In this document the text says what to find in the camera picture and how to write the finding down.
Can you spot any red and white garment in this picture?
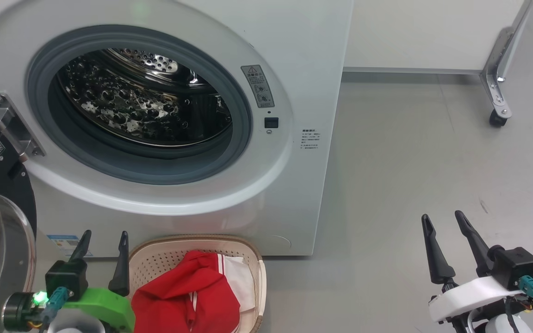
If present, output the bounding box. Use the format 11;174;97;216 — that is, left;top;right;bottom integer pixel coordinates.
131;250;254;333

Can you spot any white cabinet panel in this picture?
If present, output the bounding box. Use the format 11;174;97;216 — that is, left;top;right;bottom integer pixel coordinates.
344;0;526;74

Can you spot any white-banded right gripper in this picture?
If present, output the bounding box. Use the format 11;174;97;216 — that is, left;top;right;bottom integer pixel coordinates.
421;210;524;333

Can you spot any silver metal furniture leg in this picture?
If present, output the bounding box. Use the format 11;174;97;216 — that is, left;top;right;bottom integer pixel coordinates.
479;0;533;120

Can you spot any grey warning sticker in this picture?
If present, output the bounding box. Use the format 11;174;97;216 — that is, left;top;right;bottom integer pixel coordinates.
241;65;275;109

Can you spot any small printed text label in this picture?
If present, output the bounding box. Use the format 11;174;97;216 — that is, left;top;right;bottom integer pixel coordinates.
301;129;321;155

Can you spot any white front-load washing machine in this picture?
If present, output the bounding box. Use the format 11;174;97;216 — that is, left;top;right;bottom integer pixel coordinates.
0;0;354;257

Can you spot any teal left camera cable connector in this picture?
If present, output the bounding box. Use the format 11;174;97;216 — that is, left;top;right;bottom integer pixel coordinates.
40;286;74;324

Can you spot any cream perforated laundry basket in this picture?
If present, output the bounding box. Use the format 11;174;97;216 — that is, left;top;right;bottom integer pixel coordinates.
128;234;267;333

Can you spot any blue energy label sticker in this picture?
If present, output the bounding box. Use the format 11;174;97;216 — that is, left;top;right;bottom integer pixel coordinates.
47;234;93;257

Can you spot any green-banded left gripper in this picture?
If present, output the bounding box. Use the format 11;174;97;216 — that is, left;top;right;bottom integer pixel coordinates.
2;230;136;333

